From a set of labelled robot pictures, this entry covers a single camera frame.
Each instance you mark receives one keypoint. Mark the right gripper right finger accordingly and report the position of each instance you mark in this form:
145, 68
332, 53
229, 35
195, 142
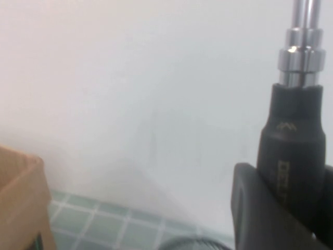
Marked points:
329, 203

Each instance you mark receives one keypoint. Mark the black mesh pen holder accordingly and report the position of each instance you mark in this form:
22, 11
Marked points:
192, 243

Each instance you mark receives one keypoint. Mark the green white-grid tablecloth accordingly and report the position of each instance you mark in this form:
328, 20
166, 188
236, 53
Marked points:
104, 221

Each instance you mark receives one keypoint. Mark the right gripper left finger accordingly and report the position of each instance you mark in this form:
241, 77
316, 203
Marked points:
255, 221

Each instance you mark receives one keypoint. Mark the brown cardboard box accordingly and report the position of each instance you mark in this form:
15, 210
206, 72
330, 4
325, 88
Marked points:
23, 203

